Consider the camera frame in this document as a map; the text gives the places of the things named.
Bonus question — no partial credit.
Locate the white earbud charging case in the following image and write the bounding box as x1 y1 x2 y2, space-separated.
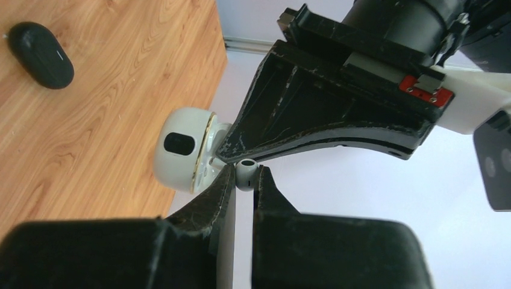
153 107 231 194

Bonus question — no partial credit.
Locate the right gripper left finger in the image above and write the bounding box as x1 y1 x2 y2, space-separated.
1 165 236 288

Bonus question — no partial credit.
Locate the white earbud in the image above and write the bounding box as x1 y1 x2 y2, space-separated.
235 159 259 191

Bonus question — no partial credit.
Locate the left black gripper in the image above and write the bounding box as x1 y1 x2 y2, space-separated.
216 3 456 163

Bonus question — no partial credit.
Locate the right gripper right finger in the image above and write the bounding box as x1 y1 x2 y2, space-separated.
251 166 434 288

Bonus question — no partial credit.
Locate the black earbud charging case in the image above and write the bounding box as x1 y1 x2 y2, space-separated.
7 22 75 90

